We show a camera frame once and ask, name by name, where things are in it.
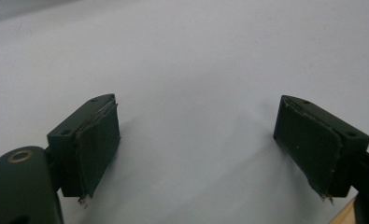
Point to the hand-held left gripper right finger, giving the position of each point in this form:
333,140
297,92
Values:
316,146

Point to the pale blue table mat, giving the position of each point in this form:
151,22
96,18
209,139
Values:
188,62

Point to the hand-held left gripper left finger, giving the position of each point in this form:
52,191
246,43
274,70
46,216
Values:
92,149

